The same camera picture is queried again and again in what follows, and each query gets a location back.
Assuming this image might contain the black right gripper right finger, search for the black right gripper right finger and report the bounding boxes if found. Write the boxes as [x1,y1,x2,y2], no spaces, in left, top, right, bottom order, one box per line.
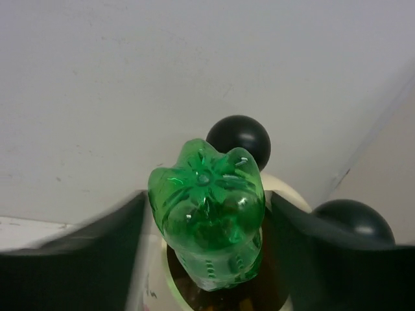
[269,192,414,310]

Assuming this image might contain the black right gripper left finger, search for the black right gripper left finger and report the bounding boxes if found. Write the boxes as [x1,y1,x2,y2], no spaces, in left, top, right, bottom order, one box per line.
[1,192,147,310]

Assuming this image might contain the green plastic bottle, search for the green plastic bottle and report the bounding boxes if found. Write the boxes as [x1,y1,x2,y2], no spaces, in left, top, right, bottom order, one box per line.
[148,139,265,292]

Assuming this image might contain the cream panda bin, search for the cream panda bin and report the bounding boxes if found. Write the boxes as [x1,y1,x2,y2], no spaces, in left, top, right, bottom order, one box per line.
[138,115,412,310]

